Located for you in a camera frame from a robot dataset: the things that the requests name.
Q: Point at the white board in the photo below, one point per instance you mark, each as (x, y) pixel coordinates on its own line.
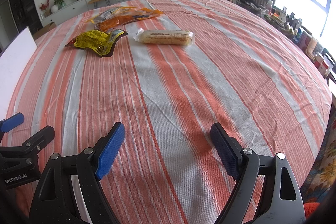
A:
(13, 69)

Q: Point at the row of bottles and boxes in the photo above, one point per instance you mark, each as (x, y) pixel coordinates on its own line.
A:
(302, 29)

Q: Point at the yellow and black snack packet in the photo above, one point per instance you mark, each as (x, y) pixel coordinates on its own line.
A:
(92, 40)

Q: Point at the long white roll snack packet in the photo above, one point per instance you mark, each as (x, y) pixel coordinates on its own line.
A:
(165, 37)

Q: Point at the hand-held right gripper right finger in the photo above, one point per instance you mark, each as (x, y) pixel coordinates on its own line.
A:
(225, 153)

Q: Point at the orange blue-label snack packet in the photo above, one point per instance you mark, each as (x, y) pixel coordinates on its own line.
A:
(144, 14)

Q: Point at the clear yellow-edged snack packet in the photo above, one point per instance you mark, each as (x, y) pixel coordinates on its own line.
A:
(107, 13)

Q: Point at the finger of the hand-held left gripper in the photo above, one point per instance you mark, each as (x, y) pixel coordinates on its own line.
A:
(11, 121)
(39, 140)

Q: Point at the striped orange and white tablecloth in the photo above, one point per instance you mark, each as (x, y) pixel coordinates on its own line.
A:
(183, 82)

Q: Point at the cardboard box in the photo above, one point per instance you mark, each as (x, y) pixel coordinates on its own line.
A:
(44, 29)

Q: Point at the white round vase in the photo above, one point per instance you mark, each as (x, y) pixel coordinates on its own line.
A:
(54, 8)

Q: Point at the dark glass cabinet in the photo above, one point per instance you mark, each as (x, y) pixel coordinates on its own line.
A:
(22, 3)

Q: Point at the red flower arrangement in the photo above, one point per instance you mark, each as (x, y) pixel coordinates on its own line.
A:
(44, 6)

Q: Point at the floral rug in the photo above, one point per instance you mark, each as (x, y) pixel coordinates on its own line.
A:
(323, 161)

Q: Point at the orange fuzzy cloth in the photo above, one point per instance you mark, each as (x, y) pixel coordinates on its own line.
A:
(311, 213)

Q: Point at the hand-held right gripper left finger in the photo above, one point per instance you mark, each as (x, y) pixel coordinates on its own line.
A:
(110, 153)

